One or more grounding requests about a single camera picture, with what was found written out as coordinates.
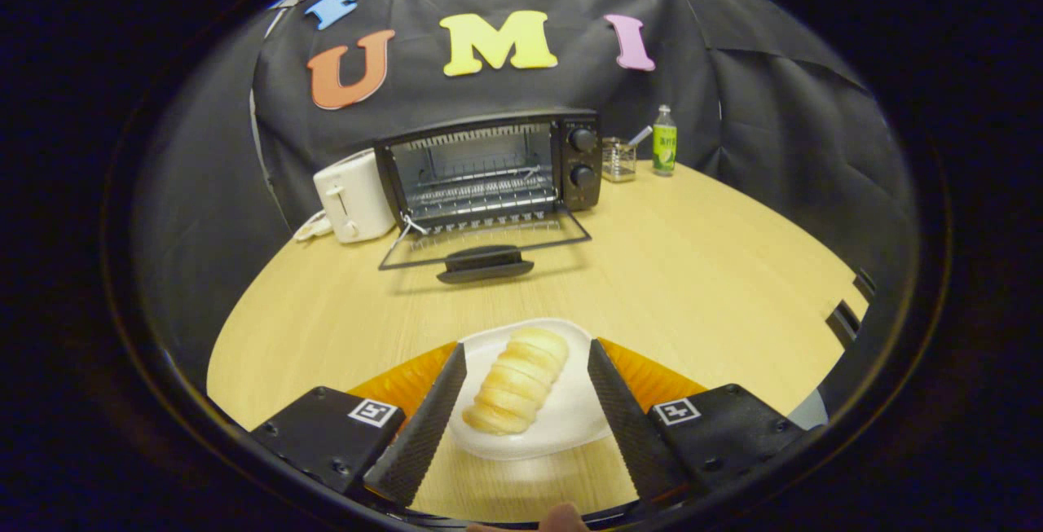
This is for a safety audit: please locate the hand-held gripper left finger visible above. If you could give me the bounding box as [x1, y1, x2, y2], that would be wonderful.
[249, 342, 468, 508]

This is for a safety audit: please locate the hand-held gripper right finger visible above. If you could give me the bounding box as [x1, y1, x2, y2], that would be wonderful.
[587, 338, 808, 508]

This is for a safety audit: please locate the ridged bread roll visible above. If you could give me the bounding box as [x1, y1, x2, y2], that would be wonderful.
[462, 327, 570, 436]

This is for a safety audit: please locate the black toaster oven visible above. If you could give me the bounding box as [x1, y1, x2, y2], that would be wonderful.
[373, 108, 604, 284]

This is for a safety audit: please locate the white pop-up toaster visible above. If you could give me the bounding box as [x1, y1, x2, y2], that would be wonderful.
[314, 149, 398, 244]

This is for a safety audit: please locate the white rectangular plate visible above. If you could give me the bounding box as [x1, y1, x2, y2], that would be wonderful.
[447, 318, 614, 461]

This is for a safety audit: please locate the clear utensil holder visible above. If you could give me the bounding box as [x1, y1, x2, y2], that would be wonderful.
[601, 137, 637, 183]

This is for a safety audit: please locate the green drink bottle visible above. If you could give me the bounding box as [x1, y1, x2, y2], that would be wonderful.
[652, 104, 678, 178]

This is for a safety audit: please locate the black backdrop cloth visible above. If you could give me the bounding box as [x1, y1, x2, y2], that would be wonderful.
[134, 0, 918, 370]

